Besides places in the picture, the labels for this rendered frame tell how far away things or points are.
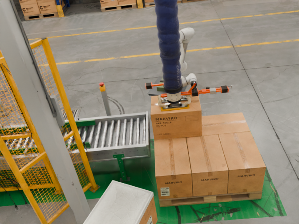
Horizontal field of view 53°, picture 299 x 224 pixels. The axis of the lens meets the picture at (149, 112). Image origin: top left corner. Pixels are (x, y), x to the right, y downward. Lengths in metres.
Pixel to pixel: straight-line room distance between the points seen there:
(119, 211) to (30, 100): 1.12
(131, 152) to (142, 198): 1.24
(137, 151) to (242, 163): 1.24
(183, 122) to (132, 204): 1.43
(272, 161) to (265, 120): 0.87
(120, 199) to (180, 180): 1.02
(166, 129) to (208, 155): 0.59
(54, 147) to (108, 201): 0.67
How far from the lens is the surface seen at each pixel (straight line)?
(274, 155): 4.45
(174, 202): 3.80
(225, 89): 3.65
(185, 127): 3.70
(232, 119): 4.09
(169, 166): 3.46
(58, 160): 2.87
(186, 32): 3.91
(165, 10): 3.07
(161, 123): 3.64
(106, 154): 3.80
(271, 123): 4.96
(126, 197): 2.64
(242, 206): 3.82
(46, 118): 2.58
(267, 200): 3.92
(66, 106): 3.28
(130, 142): 3.82
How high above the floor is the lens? 3.06
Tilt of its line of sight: 36 degrees down
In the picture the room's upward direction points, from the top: 8 degrees counter-clockwise
